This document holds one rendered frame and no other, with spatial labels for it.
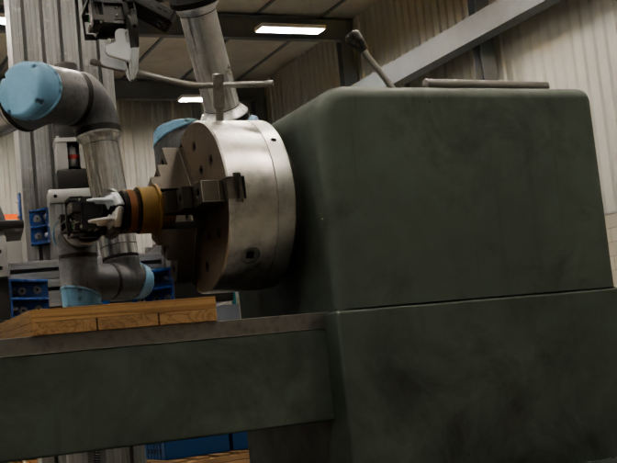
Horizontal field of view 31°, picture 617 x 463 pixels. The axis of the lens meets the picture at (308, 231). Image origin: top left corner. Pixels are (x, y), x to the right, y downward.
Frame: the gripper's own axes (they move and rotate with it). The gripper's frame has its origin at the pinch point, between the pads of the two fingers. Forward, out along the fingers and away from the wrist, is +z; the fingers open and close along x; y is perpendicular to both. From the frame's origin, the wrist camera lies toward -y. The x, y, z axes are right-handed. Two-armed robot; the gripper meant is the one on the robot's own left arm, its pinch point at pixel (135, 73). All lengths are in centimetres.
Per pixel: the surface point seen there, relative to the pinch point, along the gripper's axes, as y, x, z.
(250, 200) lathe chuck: -14.8, 5.6, 27.2
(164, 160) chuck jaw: -7.0, -11.8, 11.5
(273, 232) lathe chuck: -19.1, 2.8, 32.2
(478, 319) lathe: -54, 6, 52
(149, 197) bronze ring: -0.7, -5.1, 21.7
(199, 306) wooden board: -3.3, 3.8, 44.8
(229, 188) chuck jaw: -11.6, 5.5, 24.9
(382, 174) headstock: -37.4, 12.4, 25.9
